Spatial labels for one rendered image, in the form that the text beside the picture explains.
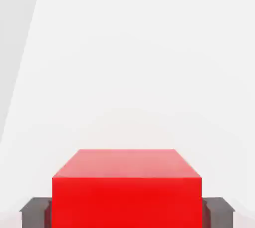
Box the small red cube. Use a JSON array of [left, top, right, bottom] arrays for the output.
[[51, 148, 203, 228]]

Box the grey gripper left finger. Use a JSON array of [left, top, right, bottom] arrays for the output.
[[4, 197, 53, 228]]

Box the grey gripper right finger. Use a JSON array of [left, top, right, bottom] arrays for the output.
[[201, 197, 251, 228]]

